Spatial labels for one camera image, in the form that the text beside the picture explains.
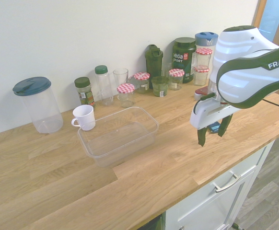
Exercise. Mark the black Vega protein tub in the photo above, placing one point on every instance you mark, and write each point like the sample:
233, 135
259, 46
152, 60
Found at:
183, 60

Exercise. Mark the blue protein bar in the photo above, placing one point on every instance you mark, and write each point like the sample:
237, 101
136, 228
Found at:
215, 127

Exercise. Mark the white kitchen cabinet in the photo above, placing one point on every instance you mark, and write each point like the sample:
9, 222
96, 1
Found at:
201, 206

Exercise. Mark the spice jar with dark lid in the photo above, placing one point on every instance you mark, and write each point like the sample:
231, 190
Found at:
84, 93

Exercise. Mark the clear plastic rectangular container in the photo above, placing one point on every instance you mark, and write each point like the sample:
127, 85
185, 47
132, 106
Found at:
106, 146

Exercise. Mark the white plastic cup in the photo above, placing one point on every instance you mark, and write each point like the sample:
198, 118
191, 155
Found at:
84, 116

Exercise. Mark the small green lidded tub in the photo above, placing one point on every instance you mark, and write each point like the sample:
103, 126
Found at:
159, 87

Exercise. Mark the glass jar red checkered lid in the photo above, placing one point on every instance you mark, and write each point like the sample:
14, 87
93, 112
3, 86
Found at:
201, 76
142, 82
203, 56
125, 95
176, 80

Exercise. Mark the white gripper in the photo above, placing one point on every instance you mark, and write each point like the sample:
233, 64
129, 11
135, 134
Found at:
206, 115

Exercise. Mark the white pitcher with blue lid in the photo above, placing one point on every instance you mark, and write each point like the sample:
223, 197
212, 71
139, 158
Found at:
205, 39

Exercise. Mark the clear pitcher with teal lid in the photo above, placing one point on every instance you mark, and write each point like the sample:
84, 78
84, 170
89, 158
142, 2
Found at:
41, 107

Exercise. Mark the clear bottle with green lid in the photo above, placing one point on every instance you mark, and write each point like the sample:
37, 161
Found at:
103, 86

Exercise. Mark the dark green shaker bottle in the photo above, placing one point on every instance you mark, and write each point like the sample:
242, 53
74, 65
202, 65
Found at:
154, 62

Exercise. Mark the tall glass mug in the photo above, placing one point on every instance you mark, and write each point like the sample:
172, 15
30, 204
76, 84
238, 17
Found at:
120, 76

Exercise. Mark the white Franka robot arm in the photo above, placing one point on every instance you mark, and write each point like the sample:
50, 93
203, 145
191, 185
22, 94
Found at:
237, 79

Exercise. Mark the wrist camera on red mount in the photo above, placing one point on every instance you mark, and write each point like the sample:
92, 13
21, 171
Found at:
201, 92

